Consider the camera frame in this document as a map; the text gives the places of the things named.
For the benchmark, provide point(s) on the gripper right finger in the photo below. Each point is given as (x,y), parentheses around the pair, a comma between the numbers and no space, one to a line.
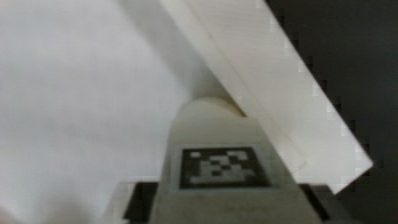
(326,204)

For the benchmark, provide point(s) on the white square tabletop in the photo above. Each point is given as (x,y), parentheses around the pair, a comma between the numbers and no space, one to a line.
(107,61)

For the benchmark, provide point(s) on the white leg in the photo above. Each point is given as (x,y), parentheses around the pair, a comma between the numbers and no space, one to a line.
(226,184)

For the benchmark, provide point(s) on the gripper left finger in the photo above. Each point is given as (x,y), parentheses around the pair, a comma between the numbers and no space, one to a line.
(137,212)

